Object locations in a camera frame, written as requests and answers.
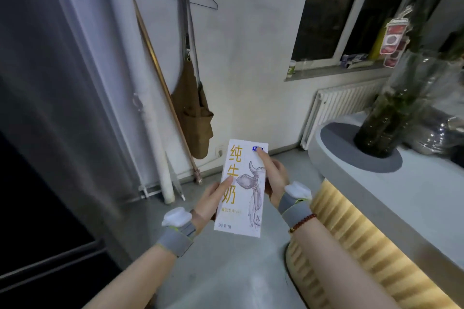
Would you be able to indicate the dark window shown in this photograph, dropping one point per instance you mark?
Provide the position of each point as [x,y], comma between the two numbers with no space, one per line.
[326,8]

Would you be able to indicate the white rolled paper tube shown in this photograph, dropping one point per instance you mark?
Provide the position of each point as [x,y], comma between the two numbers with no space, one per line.
[154,127]

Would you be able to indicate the white milk carton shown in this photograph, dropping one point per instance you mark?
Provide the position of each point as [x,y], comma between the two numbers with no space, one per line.
[241,196]

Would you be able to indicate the person's left hand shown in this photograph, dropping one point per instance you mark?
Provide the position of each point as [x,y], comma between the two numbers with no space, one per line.
[205,205]

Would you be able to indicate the green plant stems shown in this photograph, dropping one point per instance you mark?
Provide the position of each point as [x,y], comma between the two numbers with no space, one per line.
[426,4]

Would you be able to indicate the silver plastic bag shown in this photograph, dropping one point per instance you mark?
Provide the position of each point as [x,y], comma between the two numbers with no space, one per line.
[438,135]

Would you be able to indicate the person's right forearm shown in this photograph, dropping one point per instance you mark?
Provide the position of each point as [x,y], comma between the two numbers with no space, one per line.
[337,269]

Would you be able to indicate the long wooden stick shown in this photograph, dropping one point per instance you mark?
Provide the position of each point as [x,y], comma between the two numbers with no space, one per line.
[163,84]

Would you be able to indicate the grey wristband with white tracker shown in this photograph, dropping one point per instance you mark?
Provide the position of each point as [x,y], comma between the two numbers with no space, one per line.
[295,202]
[177,231]

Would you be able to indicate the person's right thumb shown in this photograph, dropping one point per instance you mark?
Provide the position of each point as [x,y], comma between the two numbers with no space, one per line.
[263,159]

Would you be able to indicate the yellow bottle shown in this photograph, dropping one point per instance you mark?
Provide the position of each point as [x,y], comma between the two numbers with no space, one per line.
[377,46]

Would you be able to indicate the grey round mat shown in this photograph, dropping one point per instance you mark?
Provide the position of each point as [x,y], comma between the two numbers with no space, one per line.
[337,140]

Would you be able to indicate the person's left forearm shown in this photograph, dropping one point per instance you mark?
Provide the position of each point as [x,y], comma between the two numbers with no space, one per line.
[137,279]

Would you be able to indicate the person's left thumb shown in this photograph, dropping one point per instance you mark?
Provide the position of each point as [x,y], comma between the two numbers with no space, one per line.
[222,187]

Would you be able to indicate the white radiator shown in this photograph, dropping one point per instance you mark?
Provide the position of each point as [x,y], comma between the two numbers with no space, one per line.
[340,102]

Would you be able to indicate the stainless steel refrigerator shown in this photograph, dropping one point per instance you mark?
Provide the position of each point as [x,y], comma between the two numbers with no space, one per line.
[54,120]

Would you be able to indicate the clear plastic strip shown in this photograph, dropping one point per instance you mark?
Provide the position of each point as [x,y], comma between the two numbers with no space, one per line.
[177,184]

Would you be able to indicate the red hanging tag ornament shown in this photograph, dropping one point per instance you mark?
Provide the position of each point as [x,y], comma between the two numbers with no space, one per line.
[394,39]

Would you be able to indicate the person's right hand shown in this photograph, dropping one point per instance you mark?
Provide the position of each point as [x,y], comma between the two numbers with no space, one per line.
[279,178]

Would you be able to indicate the brown apron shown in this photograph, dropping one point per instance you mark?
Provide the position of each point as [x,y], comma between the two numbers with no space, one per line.
[190,117]

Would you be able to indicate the white and blue book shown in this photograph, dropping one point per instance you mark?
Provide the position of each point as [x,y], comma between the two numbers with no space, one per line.
[355,60]

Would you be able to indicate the tall glass vase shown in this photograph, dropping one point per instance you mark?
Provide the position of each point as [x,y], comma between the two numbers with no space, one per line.
[395,109]

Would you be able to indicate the counter with lit wooden slats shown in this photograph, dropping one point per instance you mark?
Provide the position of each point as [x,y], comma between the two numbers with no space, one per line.
[398,218]

